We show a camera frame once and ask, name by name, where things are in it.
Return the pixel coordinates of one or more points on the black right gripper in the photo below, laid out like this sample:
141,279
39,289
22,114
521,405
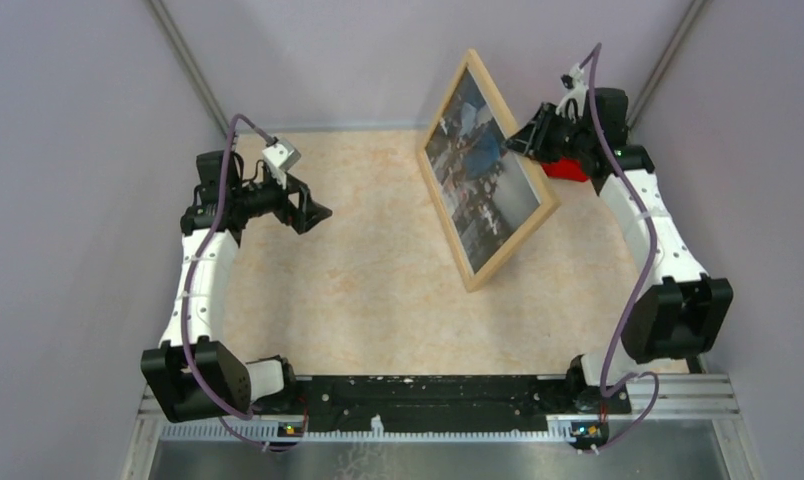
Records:
531,139

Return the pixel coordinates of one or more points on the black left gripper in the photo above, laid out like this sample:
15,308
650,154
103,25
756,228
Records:
306,212

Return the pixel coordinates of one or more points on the printed street photo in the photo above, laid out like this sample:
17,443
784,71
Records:
484,187

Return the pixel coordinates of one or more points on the light wooden picture frame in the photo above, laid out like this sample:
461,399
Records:
474,280

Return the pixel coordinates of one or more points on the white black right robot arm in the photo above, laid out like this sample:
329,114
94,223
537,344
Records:
676,308

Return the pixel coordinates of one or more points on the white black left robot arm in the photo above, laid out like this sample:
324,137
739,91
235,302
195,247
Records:
191,373

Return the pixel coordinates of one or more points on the red crumpled cloth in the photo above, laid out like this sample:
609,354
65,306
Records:
565,169

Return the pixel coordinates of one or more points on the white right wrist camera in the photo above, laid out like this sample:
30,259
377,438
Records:
574,86

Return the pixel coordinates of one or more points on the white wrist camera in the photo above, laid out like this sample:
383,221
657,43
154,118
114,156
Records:
574,86
280,157

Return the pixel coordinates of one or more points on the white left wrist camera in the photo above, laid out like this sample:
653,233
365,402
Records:
280,157

